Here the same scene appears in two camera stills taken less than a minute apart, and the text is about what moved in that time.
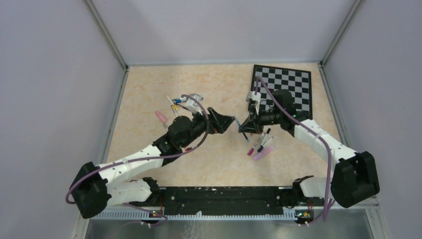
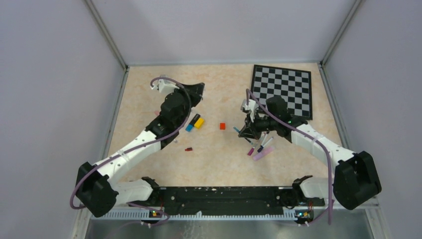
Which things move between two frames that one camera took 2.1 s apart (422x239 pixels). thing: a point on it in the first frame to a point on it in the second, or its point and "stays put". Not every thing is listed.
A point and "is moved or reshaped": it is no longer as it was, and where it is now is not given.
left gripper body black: x=214 y=126 to x=194 y=97
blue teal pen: x=239 y=125 is moved or reshaped
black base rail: x=197 y=201 stays put
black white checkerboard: x=299 y=81 stays put
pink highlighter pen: x=263 y=153 stays put
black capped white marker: x=267 y=131 stays put
